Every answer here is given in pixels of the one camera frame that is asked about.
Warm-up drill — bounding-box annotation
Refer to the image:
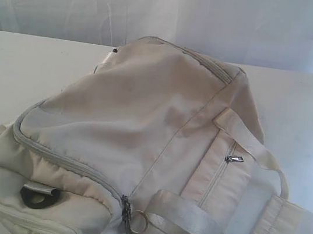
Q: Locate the side pocket zipper pull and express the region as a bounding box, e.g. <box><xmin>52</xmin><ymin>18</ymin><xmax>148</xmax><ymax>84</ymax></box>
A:
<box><xmin>225</xmin><ymin>154</ymin><xmax>244</xmax><ymax>163</ymax></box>

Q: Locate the beige fabric duffel bag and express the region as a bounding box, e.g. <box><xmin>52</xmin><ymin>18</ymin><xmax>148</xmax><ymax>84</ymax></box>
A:
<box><xmin>0</xmin><ymin>37</ymin><xmax>313</xmax><ymax>234</ymax></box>

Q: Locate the black plastic D-ring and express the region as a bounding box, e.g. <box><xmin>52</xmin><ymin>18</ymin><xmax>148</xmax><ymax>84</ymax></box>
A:
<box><xmin>17</xmin><ymin>185</ymin><xmax>61</xmax><ymax>213</ymax></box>

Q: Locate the metal zipper pull with ring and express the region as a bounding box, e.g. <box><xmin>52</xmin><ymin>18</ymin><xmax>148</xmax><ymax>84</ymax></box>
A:
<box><xmin>121</xmin><ymin>195</ymin><xmax>150</xmax><ymax>234</ymax></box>

